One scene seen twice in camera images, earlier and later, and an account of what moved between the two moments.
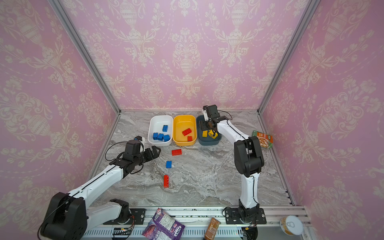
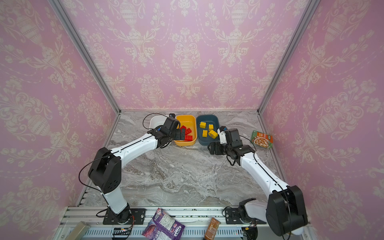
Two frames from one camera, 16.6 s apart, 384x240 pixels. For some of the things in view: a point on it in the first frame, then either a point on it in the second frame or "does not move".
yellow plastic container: (184, 130) does not move
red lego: (176, 152) → (189, 138)
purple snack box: (163, 226) does not move
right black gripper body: (210, 125) → (214, 148)
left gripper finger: (155, 152) → (182, 134)
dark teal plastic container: (206, 141) does not move
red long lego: (186, 132) does not move
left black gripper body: (146, 156) → (175, 135)
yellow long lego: (211, 134) does not move
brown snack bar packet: (212, 228) does not move
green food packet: (266, 140) does not move
